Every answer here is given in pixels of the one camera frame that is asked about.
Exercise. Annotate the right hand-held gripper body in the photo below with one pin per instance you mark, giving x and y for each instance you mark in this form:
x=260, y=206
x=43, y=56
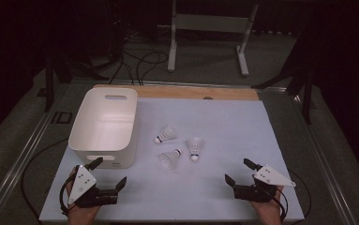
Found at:
x=272, y=178

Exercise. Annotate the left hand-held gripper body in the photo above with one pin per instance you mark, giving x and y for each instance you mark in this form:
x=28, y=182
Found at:
x=83, y=184

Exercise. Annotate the white plastic bin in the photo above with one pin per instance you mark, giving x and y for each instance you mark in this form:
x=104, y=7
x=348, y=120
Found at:
x=105, y=125

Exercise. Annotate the white shuttlecock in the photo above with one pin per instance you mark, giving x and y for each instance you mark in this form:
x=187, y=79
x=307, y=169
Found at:
x=195, y=145
x=169, y=158
x=167, y=134

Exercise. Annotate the person's left hand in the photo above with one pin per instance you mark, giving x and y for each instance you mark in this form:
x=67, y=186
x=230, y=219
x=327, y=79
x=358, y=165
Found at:
x=82, y=217

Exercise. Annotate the person's right hand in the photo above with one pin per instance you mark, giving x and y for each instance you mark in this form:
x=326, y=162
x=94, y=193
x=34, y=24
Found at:
x=269, y=214

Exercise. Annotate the pale table mat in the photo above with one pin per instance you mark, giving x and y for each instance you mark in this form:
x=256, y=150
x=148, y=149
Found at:
x=230, y=131

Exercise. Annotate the black stand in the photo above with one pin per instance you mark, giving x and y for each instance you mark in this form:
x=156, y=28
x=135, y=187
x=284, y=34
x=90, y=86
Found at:
x=307, y=100

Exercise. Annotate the white metal stand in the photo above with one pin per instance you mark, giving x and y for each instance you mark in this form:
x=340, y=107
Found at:
x=211, y=23

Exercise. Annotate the metal floor rail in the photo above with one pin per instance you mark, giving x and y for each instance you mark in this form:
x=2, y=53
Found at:
x=27, y=153
x=320, y=157

